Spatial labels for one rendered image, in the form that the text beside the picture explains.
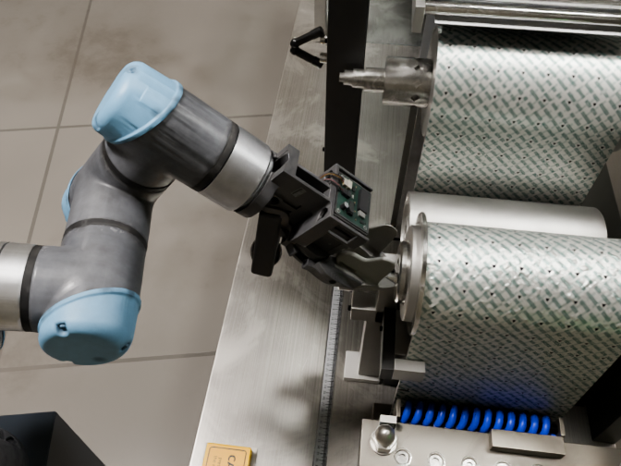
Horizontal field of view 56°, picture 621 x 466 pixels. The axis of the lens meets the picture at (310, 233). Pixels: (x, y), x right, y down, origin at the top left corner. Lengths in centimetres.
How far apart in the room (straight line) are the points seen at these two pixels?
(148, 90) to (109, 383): 166
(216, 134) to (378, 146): 85
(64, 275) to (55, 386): 165
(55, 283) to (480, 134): 53
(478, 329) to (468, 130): 25
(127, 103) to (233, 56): 267
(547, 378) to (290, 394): 42
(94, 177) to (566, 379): 60
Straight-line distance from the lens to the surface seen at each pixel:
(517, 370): 79
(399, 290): 68
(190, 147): 53
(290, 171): 55
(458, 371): 79
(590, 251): 71
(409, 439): 86
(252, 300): 110
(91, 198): 57
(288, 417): 100
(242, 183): 54
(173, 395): 203
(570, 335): 72
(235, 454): 96
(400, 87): 79
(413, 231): 68
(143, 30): 347
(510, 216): 82
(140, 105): 52
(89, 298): 51
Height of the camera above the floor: 183
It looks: 52 degrees down
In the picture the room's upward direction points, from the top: straight up
